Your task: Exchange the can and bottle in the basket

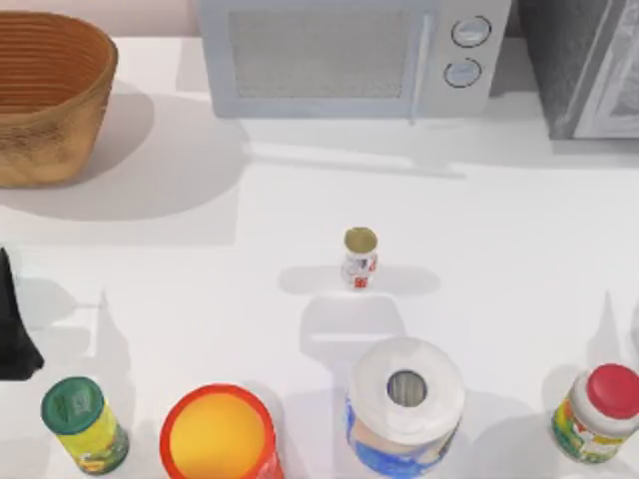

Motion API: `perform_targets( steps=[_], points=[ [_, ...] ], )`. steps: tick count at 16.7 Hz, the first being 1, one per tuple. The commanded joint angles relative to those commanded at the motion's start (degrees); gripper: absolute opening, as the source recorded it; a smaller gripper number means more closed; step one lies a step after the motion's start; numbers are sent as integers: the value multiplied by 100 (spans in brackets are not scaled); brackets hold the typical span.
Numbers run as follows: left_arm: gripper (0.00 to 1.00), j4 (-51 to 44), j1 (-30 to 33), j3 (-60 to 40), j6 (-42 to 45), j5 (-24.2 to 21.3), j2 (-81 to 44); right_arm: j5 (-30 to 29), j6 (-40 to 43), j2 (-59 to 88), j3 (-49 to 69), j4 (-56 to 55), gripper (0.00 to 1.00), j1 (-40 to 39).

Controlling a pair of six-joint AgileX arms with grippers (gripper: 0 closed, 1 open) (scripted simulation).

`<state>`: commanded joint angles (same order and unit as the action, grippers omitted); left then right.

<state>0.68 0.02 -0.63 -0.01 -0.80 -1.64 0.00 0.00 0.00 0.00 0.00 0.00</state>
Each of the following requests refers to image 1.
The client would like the pale microwave oven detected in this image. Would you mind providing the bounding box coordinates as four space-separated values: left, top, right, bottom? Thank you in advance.
195 0 514 126

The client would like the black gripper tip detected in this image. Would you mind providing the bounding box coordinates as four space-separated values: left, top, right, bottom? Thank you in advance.
0 246 45 382

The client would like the white paper roll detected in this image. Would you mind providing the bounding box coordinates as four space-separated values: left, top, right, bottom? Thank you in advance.
344 335 466 479

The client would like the small white and red can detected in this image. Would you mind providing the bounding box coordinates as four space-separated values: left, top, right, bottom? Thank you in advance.
340 227 379 291

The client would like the brown woven basket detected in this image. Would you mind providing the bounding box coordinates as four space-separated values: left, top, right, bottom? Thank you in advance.
0 12 120 190

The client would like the microwave door handle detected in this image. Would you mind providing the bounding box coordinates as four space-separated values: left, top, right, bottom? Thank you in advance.
407 12 433 127

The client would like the green lidded yellow jar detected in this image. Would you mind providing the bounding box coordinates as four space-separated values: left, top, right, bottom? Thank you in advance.
40 375 131 475

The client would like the round microwave knob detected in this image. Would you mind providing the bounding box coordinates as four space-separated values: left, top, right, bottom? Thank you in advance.
442 57 484 90
450 14 493 47

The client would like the red lidded jar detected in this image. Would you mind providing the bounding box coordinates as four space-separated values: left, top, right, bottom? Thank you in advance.
550 362 639 466

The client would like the red and orange cup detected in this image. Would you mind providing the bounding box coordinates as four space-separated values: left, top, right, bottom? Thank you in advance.
159 382 286 479

